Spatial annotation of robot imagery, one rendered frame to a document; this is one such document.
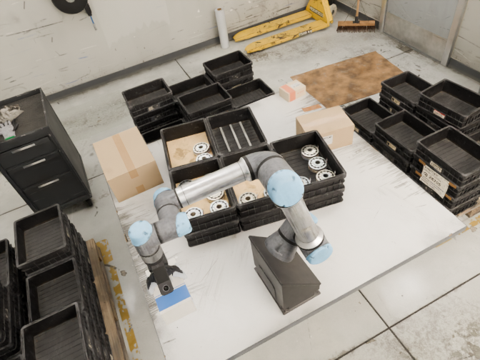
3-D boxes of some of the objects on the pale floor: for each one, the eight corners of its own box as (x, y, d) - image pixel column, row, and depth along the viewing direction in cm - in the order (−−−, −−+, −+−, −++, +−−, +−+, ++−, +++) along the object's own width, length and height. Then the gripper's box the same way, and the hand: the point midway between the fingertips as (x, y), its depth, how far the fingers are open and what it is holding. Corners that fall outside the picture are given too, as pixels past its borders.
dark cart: (98, 206, 330) (48, 126, 266) (46, 228, 321) (-19, 149, 256) (86, 166, 370) (40, 87, 305) (40, 184, 360) (-18, 106, 295)
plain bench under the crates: (433, 291, 243) (467, 226, 192) (206, 425, 207) (174, 388, 157) (299, 150, 348) (298, 84, 297) (133, 223, 312) (100, 163, 262)
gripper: (173, 232, 135) (186, 262, 150) (121, 256, 131) (140, 284, 145) (181, 250, 130) (194, 279, 144) (128, 276, 126) (146, 303, 140)
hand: (169, 288), depth 143 cm, fingers closed on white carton, 13 cm apart
